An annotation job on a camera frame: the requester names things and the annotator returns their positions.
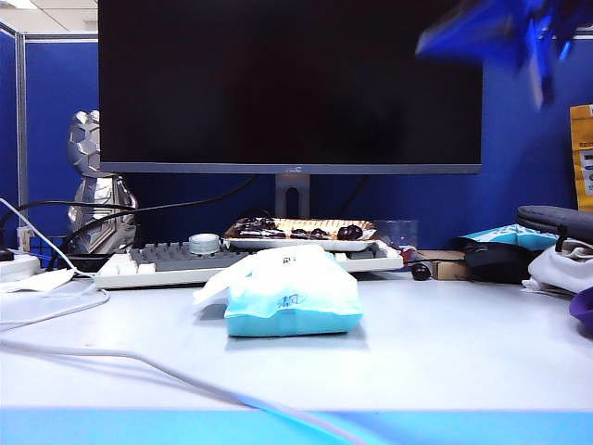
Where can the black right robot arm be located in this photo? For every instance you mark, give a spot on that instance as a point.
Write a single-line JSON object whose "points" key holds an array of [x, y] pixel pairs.
{"points": [[463, 32]]}

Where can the silver monitor stand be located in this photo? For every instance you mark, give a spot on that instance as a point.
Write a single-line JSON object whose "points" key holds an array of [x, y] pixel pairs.
{"points": [[281, 194]]}

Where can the silver armoured figurine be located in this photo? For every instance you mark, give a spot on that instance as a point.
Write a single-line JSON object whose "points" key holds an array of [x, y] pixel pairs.
{"points": [[92, 185]]}

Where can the black computer monitor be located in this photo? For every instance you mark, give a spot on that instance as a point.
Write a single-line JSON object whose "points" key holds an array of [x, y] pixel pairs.
{"points": [[278, 92]]}

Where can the dark grey zip case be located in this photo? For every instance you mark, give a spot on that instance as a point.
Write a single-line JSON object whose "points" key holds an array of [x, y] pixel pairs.
{"points": [[556, 220]]}

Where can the small black round object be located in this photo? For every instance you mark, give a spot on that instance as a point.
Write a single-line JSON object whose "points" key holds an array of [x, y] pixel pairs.
{"points": [[420, 272]]}

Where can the multicolour puzzle cube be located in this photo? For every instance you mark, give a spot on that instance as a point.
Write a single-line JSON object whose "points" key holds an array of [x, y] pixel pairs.
{"points": [[25, 236]]}

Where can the white cloth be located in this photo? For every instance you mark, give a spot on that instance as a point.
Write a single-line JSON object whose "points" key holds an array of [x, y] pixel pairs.
{"points": [[556, 273]]}

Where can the white power strip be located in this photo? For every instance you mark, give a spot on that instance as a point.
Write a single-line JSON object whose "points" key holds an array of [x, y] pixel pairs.
{"points": [[18, 269]]}

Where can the black pouch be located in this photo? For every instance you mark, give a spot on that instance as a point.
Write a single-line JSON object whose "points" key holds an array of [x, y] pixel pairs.
{"points": [[495, 262]]}

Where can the large dark chocolate piece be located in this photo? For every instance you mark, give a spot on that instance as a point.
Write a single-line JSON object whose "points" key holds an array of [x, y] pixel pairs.
{"points": [[350, 232]]}

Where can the white snack tray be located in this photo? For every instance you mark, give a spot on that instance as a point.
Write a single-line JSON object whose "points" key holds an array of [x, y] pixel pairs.
{"points": [[296, 243]]}

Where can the yellow package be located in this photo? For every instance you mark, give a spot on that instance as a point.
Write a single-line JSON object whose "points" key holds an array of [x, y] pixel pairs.
{"points": [[581, 139]]}

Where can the purple object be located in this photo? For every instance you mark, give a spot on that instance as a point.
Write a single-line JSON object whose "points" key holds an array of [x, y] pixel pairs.
{"points": [[584, 308]]}

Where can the small red item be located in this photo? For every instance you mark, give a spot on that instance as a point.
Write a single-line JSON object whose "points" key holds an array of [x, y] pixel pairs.
{"points": [[407, 256]]}

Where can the white paper sheet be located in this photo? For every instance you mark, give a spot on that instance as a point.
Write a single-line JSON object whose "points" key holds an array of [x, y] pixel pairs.
{"points": [[41, 280]]}

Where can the small round white container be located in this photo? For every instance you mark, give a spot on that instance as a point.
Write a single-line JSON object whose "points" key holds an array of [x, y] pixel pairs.
{"points": [[203, 243]]}

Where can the sky blue wet wipes packet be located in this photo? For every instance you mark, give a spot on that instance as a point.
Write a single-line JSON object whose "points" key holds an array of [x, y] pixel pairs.
{"points": [[296, 306]]}

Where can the clear plastic cup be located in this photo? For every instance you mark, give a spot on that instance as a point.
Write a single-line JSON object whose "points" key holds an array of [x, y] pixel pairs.
{"points": [[398, 234]]}

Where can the teal and white packet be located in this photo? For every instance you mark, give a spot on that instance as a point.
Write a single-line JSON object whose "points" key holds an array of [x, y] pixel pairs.
{"points": [[514, 235]]}

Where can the dark chocolate piece cluster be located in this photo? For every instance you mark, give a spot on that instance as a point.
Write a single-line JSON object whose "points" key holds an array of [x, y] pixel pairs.
{"points": [[257, 227]]}

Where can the brown cardboard box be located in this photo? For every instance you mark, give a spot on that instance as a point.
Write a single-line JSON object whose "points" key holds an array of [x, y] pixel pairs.
{"points": [[447, 269]]}

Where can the white and grey keyboard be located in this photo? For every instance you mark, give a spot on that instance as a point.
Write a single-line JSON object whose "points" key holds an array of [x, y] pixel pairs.
{"points": [[153, 269]]}

